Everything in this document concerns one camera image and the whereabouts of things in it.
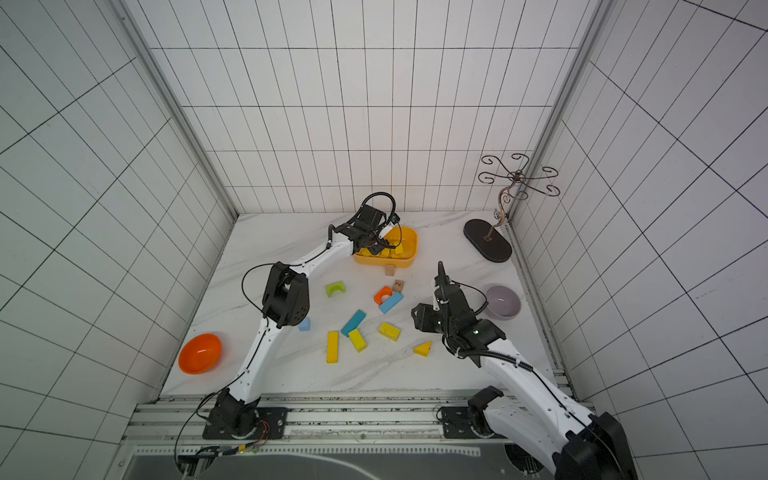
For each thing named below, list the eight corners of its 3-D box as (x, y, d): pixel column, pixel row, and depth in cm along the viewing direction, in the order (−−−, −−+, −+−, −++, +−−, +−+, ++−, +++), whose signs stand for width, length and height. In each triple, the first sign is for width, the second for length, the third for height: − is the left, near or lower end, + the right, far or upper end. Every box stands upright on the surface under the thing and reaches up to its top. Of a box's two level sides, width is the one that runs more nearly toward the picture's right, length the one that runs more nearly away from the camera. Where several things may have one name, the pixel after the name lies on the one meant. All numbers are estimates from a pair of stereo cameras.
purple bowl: (490, 325, 93) (497, 314, 87) (483, 297, 99) (490, 285, 93) (519, 325, 93) (528, 314, 87) (510, 297, 99) (518, 285, 93)
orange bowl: (181, 376, 82) (170, 370, 78) (196, 340, 89) (187, 333, 85) (217, 376, 82) (208, 370, 78) (230, 340, 89) (222, 333, 85)
